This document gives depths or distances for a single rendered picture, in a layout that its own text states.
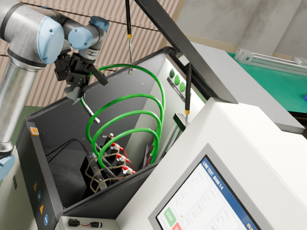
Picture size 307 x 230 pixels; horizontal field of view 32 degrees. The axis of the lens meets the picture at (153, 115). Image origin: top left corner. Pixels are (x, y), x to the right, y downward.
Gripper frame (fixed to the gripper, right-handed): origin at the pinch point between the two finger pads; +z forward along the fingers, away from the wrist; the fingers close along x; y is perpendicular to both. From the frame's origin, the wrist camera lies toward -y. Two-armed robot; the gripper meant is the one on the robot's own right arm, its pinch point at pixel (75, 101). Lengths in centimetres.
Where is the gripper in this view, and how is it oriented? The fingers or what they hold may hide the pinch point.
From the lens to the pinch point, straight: 209.7
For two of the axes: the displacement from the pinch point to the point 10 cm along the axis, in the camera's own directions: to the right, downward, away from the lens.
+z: -3.8, 8.3, 4.0
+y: -8.5, -1.5, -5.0
